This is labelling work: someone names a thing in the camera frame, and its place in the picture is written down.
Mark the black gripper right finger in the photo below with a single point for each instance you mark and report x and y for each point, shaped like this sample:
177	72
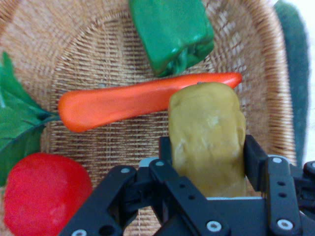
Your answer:
280	191

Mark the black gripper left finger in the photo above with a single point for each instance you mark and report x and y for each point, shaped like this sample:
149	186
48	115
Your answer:
137	209

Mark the brown yellow toy potato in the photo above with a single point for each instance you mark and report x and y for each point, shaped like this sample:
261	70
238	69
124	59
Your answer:
206	135

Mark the red toy tomato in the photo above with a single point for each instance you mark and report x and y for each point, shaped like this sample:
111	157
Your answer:
44	196

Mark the dark green toy cucumber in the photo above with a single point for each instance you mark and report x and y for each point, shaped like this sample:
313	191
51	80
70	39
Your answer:
295	73

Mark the green toy bell pepper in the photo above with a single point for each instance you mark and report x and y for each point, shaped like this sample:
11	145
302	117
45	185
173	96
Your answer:
169	32

